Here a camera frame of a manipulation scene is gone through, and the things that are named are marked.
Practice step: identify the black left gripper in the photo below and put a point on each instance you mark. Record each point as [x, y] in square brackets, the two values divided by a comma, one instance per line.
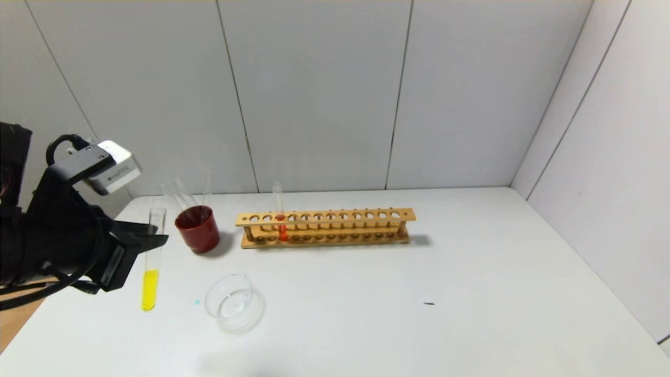
[116, 264]

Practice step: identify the test tube with yellow pigment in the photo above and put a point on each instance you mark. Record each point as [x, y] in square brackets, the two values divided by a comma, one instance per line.
[150, 288]

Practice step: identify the test tube with red pigment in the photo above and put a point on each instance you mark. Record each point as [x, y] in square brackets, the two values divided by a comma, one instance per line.
[282, 230]

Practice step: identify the wooden test tube rack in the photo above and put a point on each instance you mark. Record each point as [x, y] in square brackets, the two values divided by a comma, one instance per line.
[335, 215]

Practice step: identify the dark red cup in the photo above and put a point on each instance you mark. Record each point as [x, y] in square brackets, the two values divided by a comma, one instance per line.
[199, 233]

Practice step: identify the clear glass dish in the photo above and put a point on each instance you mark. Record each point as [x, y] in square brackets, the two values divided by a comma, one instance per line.
[233, 306]

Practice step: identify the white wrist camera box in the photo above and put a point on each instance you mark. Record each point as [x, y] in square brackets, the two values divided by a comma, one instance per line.
[118, 167]

